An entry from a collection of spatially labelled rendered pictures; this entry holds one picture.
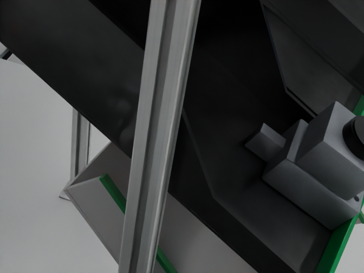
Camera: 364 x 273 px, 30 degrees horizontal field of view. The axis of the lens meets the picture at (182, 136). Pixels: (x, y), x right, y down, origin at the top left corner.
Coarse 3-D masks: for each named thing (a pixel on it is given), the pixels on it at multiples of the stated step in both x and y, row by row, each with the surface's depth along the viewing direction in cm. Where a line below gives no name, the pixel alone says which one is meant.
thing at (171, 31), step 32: (160, 0) 30; (192, 0) 30; (160, 32) 31; (192, 32) 32; (160, 64) 33; (160, 96) 35; (160, 128) 35; (160, 160) 36; (128, 192) 39; (160, 192) 38; (128, 224) 40; (160, 224) 42; (128, 256) 42
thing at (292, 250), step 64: (0, 0) 39; (64, 0) 37; (128, 0) 49; (256, 0) 46; (64, 64) 40; (128, 64) 38; (192, 64) 49; (256, 64) 49; (128, 128) 40; (192, 128) 46; (256, 128) 49; (192, 192) 41; (256, 192) 46; (256, 256) 42; (320, 256) 45
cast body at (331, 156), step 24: (312, 120) 47; (336, 120) 44; (360, 120) 43; (264, 144) 46; (288, 144) 46; (312, 144) 43; (336, 144) 43; (360, 144) 42; (288, 168) 45; (312, 168) 44; (336, 168) 43; (360, 168) 43; (288, 192) 46; (312, 192) 45; (336, 192) 45; (360, 192) 44; (312, 216) 47; (336, 216) 46
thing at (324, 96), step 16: (272, 16) 59; (272, 32) 58; (288, 32) 59; (288, 48) 58; (304, 48) 59; (288, 64) 57; (304, 64) 58; (320, 64) 59; (288, 80) 56; (304, 80) 57; (320, 80) 58; (336, 80) 59; (304, 96) 56; (320, 96) 57; (336, 96) 58; (352, 96) 59; (320, 112) 56; (352, 112) 58
